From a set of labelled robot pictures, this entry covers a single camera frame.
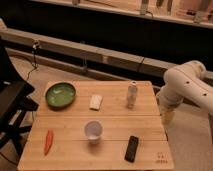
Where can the black remote control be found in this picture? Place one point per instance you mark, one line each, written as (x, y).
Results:
(131, 148)

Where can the green bowl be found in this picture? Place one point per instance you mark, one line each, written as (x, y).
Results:
(60, 95)

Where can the white paper cup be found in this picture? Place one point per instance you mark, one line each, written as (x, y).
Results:
(93, 131)

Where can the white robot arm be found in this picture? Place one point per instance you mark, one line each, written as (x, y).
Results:
(184, 81)

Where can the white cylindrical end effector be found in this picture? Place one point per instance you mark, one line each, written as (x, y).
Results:
(167, 115)

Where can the clear plastic bottle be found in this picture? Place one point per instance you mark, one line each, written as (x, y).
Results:
(132, 94)

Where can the orange carrot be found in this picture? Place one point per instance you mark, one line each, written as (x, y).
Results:
(48, 141)

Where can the white sponge block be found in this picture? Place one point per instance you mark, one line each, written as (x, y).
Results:
(95, 102)

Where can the black chair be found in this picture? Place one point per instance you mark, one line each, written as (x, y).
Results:
(14, 102)

